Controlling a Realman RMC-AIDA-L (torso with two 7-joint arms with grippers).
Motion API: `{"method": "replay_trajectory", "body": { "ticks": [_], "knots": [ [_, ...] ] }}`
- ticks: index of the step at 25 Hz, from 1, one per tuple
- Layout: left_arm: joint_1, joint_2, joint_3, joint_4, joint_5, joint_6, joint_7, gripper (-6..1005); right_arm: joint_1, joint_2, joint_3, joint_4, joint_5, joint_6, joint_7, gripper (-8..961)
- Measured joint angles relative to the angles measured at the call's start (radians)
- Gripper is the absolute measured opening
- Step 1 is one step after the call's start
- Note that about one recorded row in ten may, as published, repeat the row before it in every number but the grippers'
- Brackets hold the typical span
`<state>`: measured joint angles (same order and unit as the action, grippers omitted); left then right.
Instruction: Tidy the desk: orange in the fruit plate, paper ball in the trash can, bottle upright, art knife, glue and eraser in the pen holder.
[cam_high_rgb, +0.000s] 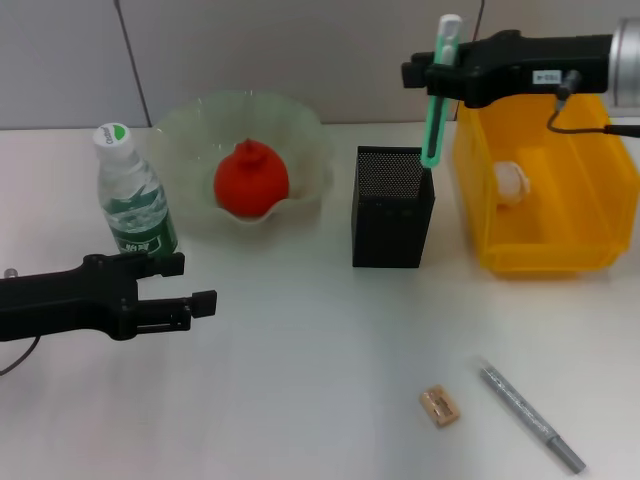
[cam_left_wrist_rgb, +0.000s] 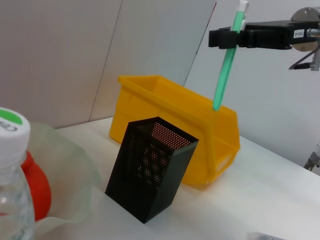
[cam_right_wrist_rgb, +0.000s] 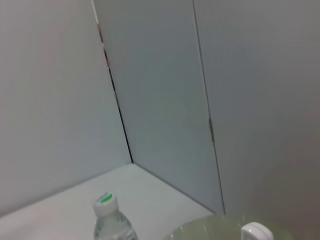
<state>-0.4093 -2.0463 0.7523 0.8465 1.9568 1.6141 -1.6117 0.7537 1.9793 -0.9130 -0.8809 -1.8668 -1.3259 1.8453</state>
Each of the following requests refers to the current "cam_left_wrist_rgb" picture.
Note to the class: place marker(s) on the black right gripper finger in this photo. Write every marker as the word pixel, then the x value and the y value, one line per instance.
pixel 247 38
pixel 223 38

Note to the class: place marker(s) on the green utility knife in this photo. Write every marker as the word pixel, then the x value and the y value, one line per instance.
pixel 223 77

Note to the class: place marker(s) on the grey metal stand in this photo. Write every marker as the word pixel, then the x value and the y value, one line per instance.
pixel 313 160

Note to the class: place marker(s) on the black mesh pen holder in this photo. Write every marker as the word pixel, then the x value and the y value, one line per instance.
pixel 150 180

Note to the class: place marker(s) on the clear green-label water bottle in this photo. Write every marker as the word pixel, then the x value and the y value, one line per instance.
pixel 12 175

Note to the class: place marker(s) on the yellow plastic bin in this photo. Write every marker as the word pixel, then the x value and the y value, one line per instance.
pixel 150 100

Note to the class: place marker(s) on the translucent green fruit plate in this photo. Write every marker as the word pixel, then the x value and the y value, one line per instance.
pixel 70 175

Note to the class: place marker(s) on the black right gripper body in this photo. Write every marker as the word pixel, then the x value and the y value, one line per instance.
pixel 270 35

